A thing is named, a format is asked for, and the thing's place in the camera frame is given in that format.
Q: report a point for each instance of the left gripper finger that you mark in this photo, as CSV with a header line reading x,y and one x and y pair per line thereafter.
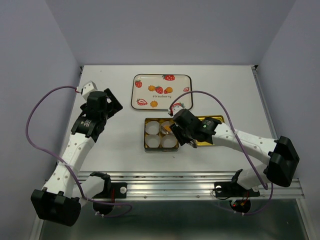
x,y
104,115
111,101

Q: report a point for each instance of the strawberry pattern tray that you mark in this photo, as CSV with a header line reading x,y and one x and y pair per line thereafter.
x,y
141,96

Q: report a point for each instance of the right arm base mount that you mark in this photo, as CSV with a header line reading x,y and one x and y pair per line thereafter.
x,y
239,197

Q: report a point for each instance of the paper cup front right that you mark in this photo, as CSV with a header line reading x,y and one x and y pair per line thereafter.
x,y
168,141

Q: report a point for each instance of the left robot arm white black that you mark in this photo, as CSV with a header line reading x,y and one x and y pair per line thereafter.
x,y
61,198

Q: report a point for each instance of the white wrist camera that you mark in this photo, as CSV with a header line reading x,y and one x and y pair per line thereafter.
x,y
174,109
86,89

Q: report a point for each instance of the aluminium mounting rail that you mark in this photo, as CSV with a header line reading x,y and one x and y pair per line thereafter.
x,y
149,186

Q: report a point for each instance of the paper cup front left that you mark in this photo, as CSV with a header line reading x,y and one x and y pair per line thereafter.
x,y
152,140

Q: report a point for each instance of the paper cup back right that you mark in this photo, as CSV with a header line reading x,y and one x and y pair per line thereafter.
x,y
162,130

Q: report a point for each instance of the metal tongs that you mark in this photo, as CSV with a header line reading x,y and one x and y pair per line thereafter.
x,y
195,144

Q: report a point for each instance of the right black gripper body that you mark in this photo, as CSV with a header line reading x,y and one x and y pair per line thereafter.
x,y
190,133

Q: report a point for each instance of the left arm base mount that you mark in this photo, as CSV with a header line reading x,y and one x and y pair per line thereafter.
x,y
117,191

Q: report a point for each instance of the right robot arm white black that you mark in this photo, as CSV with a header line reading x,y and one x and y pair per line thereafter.
x,y
278,157

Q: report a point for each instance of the paper cup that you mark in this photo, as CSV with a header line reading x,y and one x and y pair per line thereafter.
x,y
152,127
162,130
152,140
168,141

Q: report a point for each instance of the square cookie tin base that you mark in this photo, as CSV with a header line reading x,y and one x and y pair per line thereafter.
x,y
159,149

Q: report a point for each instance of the gold tin lid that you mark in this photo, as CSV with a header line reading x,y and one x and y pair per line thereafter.
x,y
211,122

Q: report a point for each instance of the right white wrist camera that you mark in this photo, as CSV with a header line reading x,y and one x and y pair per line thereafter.
x,y
174,109

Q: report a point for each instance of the paper cup back left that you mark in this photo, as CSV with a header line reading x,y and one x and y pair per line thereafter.
x,y
152,127

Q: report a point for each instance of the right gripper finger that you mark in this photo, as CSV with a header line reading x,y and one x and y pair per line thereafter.
x,y
184,140
175,128

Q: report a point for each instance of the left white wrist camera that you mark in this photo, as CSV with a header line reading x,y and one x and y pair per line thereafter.
x,y
86,89

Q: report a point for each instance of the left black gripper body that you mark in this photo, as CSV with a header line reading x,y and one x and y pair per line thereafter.
x,y
84,106

